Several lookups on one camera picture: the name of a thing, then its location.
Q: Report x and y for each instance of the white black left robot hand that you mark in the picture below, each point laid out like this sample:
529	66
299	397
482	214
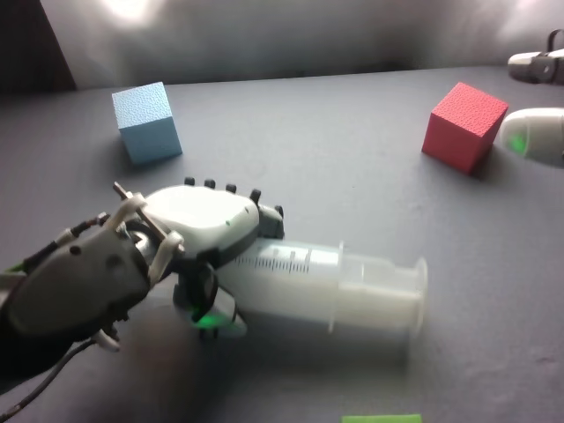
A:
202	211

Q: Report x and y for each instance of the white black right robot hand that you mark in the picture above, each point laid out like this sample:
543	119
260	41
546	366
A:
537	132

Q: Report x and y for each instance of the large translucent plastic syringe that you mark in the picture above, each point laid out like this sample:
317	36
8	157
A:
308	286

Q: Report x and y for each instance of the red foam cube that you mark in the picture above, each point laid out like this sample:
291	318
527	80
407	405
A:
462	128

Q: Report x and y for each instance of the light blue foam cube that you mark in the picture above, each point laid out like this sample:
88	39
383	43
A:
147	128

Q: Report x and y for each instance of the grey table cloth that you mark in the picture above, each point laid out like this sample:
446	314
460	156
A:
330	198

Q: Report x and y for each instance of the white backdrop sheet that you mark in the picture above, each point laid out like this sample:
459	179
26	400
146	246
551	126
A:
286	35

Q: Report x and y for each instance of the green flat piece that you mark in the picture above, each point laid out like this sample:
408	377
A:
381	419

